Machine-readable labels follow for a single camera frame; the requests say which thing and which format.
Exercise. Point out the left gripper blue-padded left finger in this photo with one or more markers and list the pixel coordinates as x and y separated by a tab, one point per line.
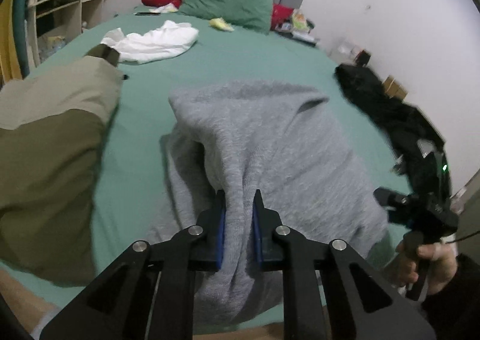
147	292

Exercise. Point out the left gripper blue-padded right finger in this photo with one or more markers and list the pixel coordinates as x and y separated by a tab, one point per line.
329	290

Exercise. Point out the grey hoodie sweatshirt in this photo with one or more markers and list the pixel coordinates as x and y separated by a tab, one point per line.
276	138

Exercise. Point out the black clothes pile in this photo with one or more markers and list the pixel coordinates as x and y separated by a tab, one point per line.
418	147

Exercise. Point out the cardboard box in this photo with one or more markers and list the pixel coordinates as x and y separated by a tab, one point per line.
393	89

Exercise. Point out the olive beige folded jacket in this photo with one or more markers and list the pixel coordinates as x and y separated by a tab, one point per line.
52	133

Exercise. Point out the snack bag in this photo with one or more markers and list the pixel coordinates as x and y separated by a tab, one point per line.
300	22

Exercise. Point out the green bed sheet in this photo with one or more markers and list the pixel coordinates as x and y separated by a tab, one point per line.
131	191

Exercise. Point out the white garment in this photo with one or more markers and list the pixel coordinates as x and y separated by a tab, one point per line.
168	41

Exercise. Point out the green pillow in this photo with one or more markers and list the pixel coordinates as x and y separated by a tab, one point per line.
255	15

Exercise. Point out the yellow small cloth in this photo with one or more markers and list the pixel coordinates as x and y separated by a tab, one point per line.
220	25

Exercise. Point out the black phone on bed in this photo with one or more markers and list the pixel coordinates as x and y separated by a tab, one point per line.
146	14

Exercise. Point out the beige computer desk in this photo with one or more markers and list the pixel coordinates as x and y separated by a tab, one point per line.
66	19

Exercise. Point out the teal curtain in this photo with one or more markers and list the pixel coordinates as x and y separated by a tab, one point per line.
19	34

